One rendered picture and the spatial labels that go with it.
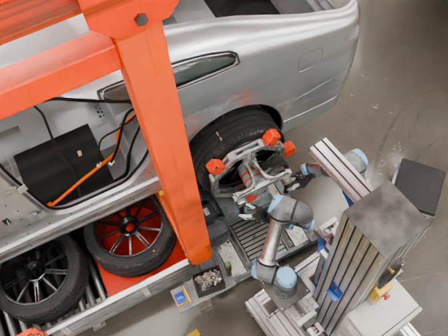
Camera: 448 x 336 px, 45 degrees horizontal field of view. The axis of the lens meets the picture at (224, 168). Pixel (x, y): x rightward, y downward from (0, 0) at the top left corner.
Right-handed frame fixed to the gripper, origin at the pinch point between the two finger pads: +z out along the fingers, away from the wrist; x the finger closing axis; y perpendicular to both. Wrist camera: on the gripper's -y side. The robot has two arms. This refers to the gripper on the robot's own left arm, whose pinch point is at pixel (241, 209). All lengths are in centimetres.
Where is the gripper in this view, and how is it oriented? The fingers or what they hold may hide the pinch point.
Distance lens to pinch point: 351.8
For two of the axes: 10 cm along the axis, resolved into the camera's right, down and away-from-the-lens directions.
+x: 3.1, -8.4, 4.4
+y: 0.5, 4.8, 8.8
